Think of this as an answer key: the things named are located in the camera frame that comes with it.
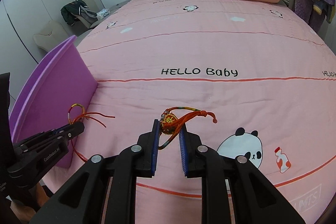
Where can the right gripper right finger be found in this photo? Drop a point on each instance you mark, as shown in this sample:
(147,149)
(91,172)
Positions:
(191,163)

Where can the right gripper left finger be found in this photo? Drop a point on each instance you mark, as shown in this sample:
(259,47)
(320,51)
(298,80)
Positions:
(147,161)

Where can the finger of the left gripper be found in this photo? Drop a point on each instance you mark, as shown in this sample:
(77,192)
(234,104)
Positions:
(41,140)
(71,132)

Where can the left hand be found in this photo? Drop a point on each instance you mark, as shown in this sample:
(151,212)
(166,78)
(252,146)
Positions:
(25,204)

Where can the purple plastic tub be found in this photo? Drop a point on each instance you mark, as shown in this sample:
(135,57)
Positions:
(60,80)

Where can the pink bed sheet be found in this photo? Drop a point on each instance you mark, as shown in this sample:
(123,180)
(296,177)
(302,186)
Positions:
(266,76)

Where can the beige chair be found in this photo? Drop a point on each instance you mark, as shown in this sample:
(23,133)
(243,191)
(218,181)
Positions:
(50,36)
(88,15)

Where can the white tissue pack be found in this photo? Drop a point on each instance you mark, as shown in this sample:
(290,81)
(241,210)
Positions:
(102,14)

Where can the dark green jacket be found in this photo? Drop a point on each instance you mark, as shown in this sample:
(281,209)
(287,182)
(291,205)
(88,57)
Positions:
(71,9)

